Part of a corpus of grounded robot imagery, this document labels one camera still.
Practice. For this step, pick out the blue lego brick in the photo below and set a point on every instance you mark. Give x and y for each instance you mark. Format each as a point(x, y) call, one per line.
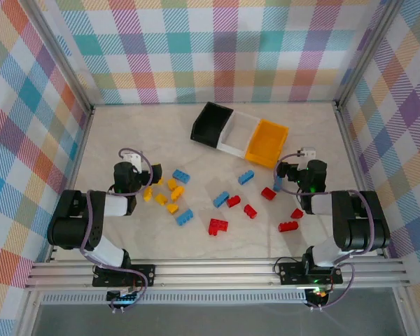
point(246, 177)
point(181, 176)
point(220, 199)
point(276, 185)
point(185, 217)

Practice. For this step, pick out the long red lego brick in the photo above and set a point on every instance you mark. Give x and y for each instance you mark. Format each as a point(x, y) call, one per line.
point(288, 227)

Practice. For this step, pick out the small red lego brick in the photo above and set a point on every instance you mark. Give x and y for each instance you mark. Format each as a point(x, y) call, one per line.
point(213, 232)

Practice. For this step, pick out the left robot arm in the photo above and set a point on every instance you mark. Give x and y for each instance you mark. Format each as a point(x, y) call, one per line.
point(70, 231)

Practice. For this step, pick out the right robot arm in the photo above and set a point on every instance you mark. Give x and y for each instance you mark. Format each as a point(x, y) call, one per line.
point(364, 227)

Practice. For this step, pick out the yellow plastic bin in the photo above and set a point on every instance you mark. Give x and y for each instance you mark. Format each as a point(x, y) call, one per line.
point(266, 143)

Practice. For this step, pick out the white plastic bin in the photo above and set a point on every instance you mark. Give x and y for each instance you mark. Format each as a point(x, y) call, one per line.
point(236, 133)

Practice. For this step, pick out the black plastic bin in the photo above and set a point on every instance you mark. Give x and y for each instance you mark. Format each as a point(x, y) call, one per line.
point(210, 122)

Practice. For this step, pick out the left controller board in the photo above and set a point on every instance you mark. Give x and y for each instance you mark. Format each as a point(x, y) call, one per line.
point(122, 299)

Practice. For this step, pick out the controller board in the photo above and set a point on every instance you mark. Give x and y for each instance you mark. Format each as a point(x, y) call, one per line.
point(318, 295)
point(122, 299)

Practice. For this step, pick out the right controller board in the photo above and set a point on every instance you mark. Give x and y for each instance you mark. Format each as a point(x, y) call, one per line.
point(318, 295)

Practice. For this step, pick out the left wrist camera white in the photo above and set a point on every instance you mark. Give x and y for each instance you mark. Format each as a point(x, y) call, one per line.
point(133, 159)

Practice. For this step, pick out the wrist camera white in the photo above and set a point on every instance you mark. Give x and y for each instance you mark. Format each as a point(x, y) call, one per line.
point(308, 153)
point(133, 159)

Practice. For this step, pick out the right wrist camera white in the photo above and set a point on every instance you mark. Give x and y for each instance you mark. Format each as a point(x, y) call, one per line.
point(308, 153)

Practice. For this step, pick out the right aluminium side rail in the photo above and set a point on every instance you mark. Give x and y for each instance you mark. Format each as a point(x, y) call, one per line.
point(353, 157)

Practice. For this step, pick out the aluminium side rail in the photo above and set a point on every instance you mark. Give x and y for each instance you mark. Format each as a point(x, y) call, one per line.
point(77, 157)
point(353, 157)

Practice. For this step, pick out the left aluminium side rail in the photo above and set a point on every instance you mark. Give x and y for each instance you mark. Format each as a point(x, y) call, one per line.
point(77, 157)

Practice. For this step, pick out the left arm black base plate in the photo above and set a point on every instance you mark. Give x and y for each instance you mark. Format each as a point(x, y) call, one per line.
point(143, 274)

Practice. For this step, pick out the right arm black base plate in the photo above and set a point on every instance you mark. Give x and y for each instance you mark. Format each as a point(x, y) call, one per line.
point(290, 273)

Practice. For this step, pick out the aluminium mounting rail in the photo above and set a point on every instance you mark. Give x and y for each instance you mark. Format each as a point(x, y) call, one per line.
point(213, 274)

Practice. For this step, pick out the right aluminium frame post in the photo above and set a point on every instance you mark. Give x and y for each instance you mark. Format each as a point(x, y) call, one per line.
point(365, 52)

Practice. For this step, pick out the aluminium frame post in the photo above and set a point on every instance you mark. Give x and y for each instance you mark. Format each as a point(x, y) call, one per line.
point(61, 56)
point(365, 52)

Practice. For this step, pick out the left aluminium frame post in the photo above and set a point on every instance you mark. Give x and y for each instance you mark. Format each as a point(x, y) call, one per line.
point(61, 56)

